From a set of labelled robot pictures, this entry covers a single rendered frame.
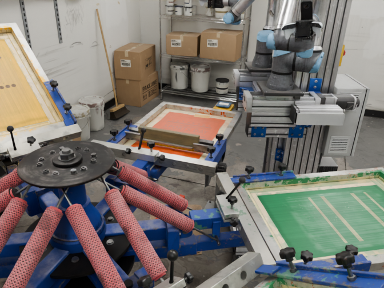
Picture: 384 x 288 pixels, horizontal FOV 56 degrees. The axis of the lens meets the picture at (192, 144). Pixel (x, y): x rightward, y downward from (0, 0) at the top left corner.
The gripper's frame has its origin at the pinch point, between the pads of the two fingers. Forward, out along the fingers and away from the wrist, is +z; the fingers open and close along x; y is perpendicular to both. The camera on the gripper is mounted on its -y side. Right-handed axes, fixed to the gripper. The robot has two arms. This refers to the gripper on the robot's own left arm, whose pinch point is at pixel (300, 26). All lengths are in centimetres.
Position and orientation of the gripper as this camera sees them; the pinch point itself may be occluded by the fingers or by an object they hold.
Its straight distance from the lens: 151.7
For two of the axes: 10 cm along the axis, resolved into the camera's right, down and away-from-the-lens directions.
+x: -9.2, -0.7, 3.9
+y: 1.0, 9.1, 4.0
